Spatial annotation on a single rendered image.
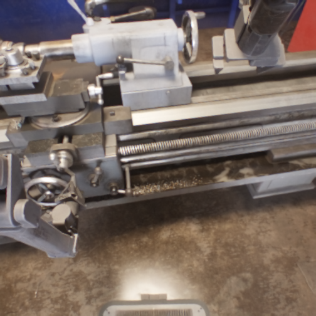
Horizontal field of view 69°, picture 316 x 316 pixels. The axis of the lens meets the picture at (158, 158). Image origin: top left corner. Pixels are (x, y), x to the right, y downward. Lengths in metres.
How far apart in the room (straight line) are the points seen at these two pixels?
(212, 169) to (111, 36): 0.92
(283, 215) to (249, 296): 0.62
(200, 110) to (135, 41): 0.42
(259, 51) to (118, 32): 0.72
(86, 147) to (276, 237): 1.38
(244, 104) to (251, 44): 0.78
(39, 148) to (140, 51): 0.59
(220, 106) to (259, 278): 1.06
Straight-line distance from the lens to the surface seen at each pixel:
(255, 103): 1.28
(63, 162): 0.94
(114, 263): 1.64
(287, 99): 1.37
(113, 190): 1.15
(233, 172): 1.50
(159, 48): 1.11
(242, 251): 1.71
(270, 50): 0.53
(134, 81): 1.12
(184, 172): 1.44
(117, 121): 1.06
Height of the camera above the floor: 1.54
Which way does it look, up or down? 49 degrees down
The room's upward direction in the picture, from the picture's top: 2 degrees counter-clockwise
